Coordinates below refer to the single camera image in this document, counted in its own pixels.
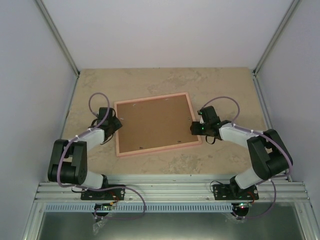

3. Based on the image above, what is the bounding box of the aluminium rail beam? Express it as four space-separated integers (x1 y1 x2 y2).
34 174 310 203

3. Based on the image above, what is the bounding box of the brown frame backing board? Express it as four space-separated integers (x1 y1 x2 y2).
116 95 200 154

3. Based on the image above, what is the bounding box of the left aluminium corner post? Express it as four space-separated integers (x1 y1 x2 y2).
34 0 80 78

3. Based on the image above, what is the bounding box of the right circuit board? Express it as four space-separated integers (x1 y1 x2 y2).
237 202 252 209

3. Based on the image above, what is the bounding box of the circuit board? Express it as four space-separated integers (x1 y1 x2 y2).
94 202 117 211
237 202 252 209

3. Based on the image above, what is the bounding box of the left circuit board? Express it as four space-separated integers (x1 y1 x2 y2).
94 202 117 211

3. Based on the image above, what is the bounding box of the aluminium corner post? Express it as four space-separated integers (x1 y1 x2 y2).
34 0 80 78
252 0 302 77

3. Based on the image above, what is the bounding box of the pink picture frame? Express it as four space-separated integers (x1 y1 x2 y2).
113 91 203 158

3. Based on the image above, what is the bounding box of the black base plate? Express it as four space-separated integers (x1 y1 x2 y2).
211 183 260 201
80 184 126 201

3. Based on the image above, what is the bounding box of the right aluminium corner post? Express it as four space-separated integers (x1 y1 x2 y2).
252 0 302 77

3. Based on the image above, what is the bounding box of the grey slotted cable duct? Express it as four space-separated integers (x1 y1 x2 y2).
44 202 233 213

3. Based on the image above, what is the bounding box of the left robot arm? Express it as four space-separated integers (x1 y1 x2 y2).
47 107 123 200

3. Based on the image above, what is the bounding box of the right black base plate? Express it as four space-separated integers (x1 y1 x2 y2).
211 183 260 201

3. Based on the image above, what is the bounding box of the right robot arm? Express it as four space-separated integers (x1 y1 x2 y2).
190 106 293 200

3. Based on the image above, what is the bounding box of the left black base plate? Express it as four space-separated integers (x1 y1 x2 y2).
80 184 126 201

